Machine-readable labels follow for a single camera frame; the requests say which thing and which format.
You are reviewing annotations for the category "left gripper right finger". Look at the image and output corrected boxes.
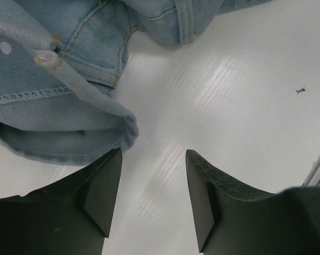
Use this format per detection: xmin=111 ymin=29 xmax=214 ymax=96
xmin=186 ymin=150 xmax=320 ymax=254

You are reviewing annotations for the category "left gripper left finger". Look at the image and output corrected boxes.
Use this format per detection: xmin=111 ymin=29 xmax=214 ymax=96
xmin=0 ymin=149 xmax=122 ymax=254

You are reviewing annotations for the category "light blue denim skirt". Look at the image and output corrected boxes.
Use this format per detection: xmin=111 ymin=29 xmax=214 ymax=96
xmin=0 ymin=1 xmax=258 ymax=166

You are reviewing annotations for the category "aluminium rail frame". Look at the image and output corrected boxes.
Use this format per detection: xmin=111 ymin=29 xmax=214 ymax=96
xmin=300 ymin=143 xmax=320 ymax=188

